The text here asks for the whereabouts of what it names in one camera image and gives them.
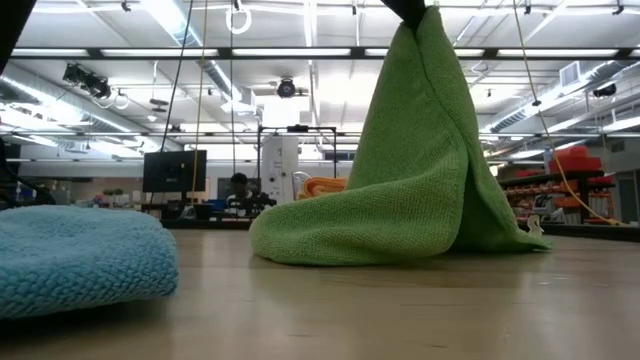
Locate green microfiber towel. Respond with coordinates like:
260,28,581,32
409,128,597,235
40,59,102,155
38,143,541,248
248,4,554,267

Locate orange microfiber towel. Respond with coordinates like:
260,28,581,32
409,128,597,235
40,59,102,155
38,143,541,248
299,177,349,200

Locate blue microfiber towel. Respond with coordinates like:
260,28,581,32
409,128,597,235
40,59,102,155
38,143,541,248
0,204,180,320

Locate white machine cabinet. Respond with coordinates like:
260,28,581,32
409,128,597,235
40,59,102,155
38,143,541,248
260,134,300,205

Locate red storage bins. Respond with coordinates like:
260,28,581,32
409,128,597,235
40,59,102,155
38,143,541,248
547,144,604,174

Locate black shelving with orange bins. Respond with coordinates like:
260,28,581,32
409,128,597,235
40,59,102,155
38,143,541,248
497,169,617,225

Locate person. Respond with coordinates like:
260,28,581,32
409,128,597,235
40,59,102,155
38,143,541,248
225,172,257,217

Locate black monitor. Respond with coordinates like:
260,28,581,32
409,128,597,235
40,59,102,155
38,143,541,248
143,149,208,194

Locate cluttered background desk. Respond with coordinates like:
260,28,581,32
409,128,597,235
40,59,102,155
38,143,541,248
49,187,151,211

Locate black gantry frame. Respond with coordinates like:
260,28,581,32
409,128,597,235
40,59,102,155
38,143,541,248
257,123,338,201

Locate white hanging cable loop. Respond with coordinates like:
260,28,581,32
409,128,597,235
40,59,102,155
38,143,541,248
224,0,253,36

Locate black hanging cable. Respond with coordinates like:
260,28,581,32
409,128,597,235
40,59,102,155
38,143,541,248
159,0,195,154

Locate black aluminium table frame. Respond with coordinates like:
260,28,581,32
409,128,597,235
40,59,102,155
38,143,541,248
162,219,640,243

